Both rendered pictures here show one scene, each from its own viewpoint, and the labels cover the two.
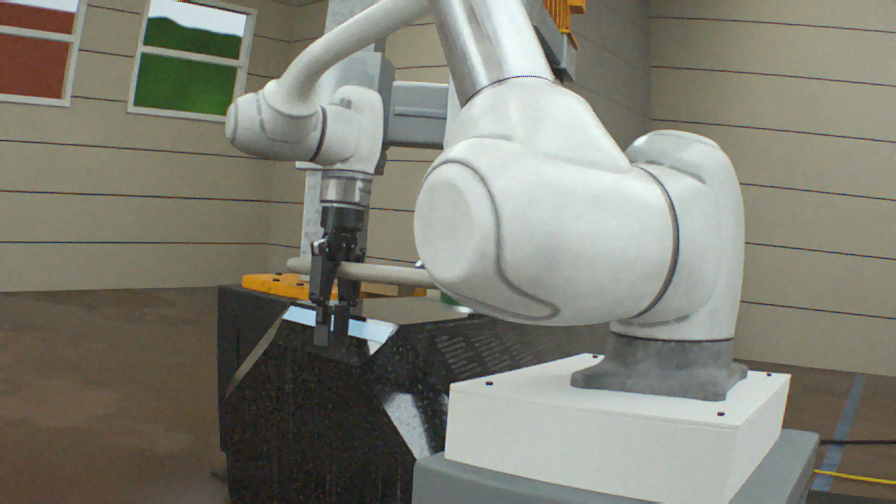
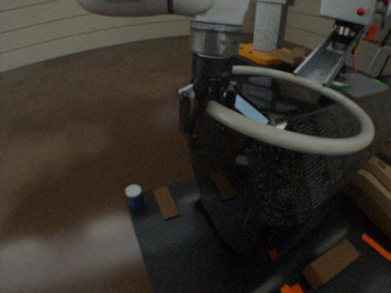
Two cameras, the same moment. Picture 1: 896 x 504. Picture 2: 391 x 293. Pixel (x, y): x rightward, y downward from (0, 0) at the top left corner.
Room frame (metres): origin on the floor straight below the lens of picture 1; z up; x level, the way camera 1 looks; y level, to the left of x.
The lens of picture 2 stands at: (1.05, 0.01, 1.14)
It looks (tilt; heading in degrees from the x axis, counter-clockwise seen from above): 39 degrees down; 31
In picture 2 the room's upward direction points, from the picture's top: straight up
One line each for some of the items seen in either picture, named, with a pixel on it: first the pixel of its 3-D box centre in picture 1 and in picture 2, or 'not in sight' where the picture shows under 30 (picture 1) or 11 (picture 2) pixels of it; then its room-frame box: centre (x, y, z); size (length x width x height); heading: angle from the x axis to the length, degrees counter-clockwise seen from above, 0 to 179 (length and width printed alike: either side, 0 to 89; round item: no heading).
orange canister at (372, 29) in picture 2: not in sight; (369, 31); (5.39, -0.82, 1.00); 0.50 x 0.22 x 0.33; 145
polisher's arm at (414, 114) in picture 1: (403, 114); not in sight; (2.80, 0.18, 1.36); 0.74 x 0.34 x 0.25; 97
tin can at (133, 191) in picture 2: not in sight; (135, 196); (1.55, 0.76, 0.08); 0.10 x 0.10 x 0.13
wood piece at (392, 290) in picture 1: (379, 283); (286, 55); (2.59, 0.21, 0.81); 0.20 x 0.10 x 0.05; 62
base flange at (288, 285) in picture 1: (331, 286); (267, 52); (2.78, 0.38, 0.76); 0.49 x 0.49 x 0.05; 54
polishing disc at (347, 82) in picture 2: not in sight; (331, 76); (2.22, -0.10, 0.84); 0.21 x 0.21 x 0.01
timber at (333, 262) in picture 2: not in sight; (330, 263); (1.70, -0.45, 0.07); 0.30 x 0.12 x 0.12; 142
